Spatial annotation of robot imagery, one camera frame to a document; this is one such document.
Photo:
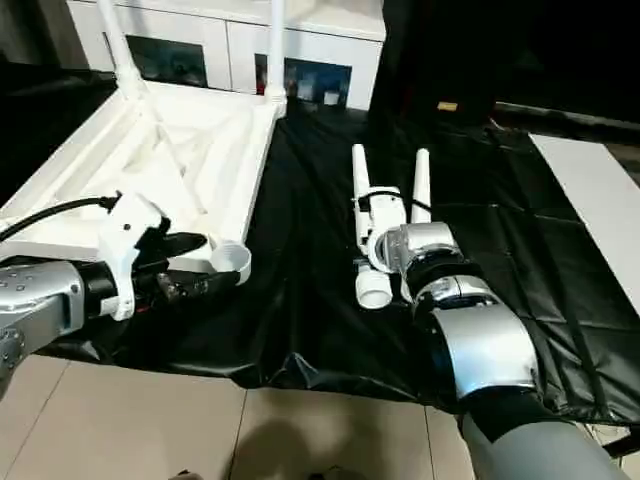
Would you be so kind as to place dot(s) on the white plastic table leg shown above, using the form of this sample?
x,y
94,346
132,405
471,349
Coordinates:
x,y
422,180
362,170
276,50
117,45

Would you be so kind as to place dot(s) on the white plastic table top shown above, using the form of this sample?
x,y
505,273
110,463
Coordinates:
x,y
165,160

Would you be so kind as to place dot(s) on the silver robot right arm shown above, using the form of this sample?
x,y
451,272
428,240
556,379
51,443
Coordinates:
x,y
475,330

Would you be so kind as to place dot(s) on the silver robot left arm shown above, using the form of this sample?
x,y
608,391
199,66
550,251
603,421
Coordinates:
x,y
45,300

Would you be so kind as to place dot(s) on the black work mat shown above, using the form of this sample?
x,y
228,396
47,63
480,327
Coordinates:
x,y
325,225

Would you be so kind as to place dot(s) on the small yellow object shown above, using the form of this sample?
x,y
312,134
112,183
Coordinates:
x,y
446,106

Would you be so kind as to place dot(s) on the white glass-door cabinet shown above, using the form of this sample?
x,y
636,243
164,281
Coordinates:
x,y
225,40

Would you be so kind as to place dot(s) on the white flat panel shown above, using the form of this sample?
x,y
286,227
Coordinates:
x,y
590,200

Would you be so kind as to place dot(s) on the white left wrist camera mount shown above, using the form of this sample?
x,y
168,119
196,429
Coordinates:
x,y
125,235

